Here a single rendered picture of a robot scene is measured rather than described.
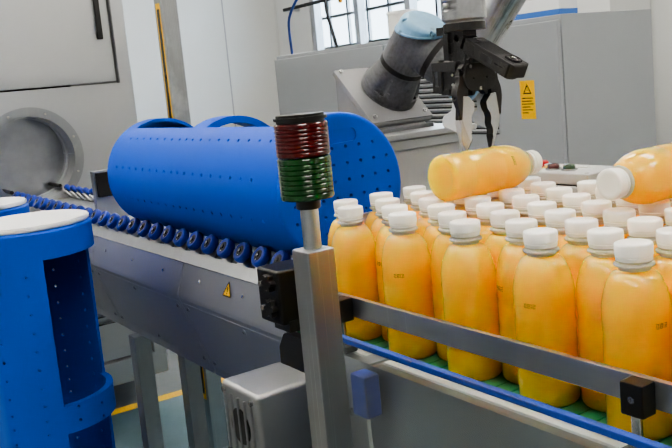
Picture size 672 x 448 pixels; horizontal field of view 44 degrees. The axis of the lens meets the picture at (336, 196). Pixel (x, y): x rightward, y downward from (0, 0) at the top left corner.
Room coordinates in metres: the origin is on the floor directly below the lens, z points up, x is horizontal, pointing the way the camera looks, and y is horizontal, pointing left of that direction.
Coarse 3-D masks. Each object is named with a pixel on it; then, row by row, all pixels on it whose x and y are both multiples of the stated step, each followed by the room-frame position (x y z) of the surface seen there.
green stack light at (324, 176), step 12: (324, 156) 0.96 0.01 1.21; (288, 168) 0.96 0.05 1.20; (300, 168) 0.95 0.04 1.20; (312, 168) 0.95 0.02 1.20; (324, 168) 0.96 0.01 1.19; (288, 180) 0.96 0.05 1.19; (300, 180) 0.95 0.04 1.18; (312, 180) 0.95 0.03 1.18; (324, 180) 0.96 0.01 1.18; (288, 192) 0.96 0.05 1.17; (300, 192) 0.95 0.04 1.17; (312, 192) 0.95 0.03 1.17; (324, 192) 0.96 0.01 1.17
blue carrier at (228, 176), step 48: (144, 144) 2.04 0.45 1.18; (192, 144) 1.82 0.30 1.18; (240, 144) 1.64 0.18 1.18; (336, 144) 1.55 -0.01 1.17; (384, 144) 1.61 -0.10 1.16; (144, 192) 1.99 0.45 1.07; (192, 192) 1.77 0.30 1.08; (240, 192) 1.59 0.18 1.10; (336, 192) 1.54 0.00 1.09; (240, 240) 1.71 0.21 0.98; (288, 240) 1.50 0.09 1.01
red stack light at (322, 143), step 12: (324, 120) 0.98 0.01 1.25; (276, 132) 0.97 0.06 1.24; (288, 132) 0.95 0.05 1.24; (300, 132) 0.95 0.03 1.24; (312, 132) 0.95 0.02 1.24; (324, 132) 0.97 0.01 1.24; (276, 144) 0.97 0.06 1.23; (288, 144) 0.95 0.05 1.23; (300, 144) 0.95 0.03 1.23; (312, 144) 0.95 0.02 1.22; (324, 144) 0.96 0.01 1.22; (276, 156) 0.98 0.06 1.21; (288, 156) 0.95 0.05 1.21; (300, 156) 0.95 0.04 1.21; (312, 156) 0.95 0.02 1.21
